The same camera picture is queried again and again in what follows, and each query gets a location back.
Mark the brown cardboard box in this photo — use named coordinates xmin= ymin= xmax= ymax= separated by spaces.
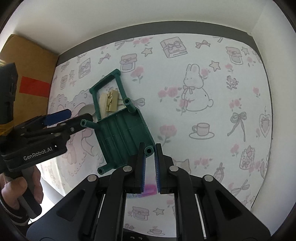
xmin=0 ymin=34 xmax=59 ymax=115

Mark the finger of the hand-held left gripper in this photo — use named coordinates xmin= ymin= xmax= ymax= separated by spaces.
xmin=22 ymin=109 xmax=71 ymax=131
xmin=23 ymin=113 xmax=93 ymax=141

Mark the gold binder clip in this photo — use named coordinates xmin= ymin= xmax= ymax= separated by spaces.
xmin=100 ymin=91 xmax=120 ymax=113

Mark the green toy chair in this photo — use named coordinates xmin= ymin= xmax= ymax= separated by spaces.
xmin=80 ymin=97 xmax=154 ymax=175

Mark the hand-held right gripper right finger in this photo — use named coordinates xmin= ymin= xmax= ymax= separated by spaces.
xmin=155 ymin=143 xmax=271 ymax=241

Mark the person's left hand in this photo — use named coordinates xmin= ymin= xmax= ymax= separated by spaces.
xmin=0 ymin=166 xmax=42 ymax=209

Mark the blue bottle with pink cap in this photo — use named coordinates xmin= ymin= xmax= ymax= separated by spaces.
xmin=128 ymin=183 xmax=158 ymax=199

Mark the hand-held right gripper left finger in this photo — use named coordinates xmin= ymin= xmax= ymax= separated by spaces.
xmin=28 ymin=142 xmax=147 ymax=241

